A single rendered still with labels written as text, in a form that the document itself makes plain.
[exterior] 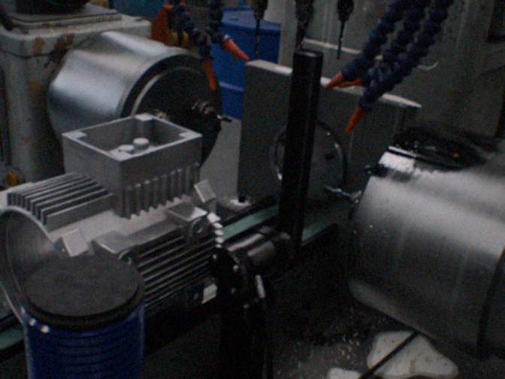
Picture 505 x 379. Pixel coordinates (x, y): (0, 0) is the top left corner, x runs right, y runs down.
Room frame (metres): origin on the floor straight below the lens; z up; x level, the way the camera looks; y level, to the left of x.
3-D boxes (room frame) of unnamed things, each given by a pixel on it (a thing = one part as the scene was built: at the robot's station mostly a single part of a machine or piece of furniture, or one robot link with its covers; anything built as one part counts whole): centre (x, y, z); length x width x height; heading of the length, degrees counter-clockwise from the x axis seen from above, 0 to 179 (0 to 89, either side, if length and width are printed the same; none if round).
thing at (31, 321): (0.27, 0.08, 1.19); 0.06 x 0.06 x 0.04
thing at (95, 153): (0.67, 0.13, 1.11); 0.12 x 0.11 x 0.07; 141
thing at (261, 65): (0.99, -0.13, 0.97); 0.30 x 0.11 x 0.34; 51
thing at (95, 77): (1.10, 0.25, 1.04); 0.37 x 0.25 x 0.25; 51
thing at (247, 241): (0.75, -0.15, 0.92); 0.45 x 0.13 x 0.24; 141
